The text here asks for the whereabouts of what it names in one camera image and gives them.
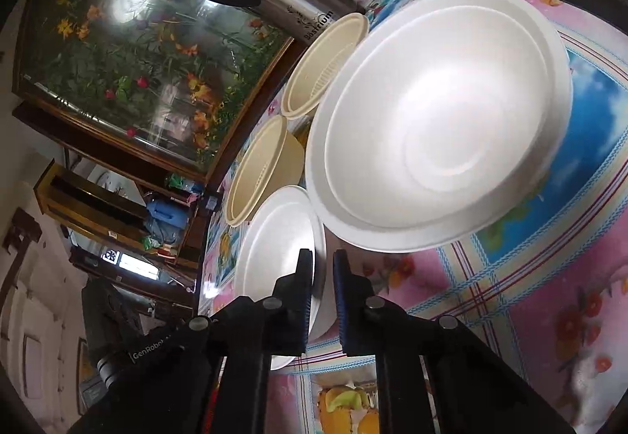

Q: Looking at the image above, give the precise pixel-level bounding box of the white foam plate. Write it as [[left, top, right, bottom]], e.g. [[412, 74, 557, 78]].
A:
[[232, 185, 328, 371]]

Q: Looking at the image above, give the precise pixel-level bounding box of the large white foam bowl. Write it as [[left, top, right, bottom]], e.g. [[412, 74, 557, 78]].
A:
[[304, 0, 575, 254], [324, 4, 561, 229]]

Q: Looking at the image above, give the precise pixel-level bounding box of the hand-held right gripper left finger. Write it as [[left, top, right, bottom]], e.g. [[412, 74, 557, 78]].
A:
[[189, 248, 315, 434]]

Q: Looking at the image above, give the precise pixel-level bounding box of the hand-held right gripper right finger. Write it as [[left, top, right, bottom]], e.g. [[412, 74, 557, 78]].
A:
[[332, 249, 577, 434]]

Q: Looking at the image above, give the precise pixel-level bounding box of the dark wooden shelf unit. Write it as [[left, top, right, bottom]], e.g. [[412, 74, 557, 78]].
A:
[[12, 100, 221, 307]]

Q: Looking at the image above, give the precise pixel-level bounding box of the small bright window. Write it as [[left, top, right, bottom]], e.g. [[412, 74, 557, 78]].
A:
[[100, 248, 160, 282]]

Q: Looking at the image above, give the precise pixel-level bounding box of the brown wooden wall trim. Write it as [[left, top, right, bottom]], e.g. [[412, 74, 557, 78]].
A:
[[2, 208, 44, 307]]

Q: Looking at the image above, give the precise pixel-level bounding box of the beige ribbed bowl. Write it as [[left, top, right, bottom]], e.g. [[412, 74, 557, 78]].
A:
[[224, 115, 307, 227], [281, 13, 370, 121]]

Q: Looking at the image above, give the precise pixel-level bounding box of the blue water jug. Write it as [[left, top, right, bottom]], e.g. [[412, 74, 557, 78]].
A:
[[146, 197, 192, 238]]

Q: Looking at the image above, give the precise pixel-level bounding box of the green packet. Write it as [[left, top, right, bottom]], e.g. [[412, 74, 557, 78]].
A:
[[167, 173, 204, 194]]

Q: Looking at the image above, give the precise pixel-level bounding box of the printed fruit tablecloth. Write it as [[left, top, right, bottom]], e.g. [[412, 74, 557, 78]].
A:
[[196, 0, 628, 434]]

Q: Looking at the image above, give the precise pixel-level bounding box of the yellow wooden frame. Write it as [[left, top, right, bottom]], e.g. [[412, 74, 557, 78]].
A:
[[33, 159, 148, 243]]

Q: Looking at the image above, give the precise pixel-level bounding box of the framed flower painting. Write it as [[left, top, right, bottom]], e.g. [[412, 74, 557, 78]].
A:
[[12, 0, 388, 179]]

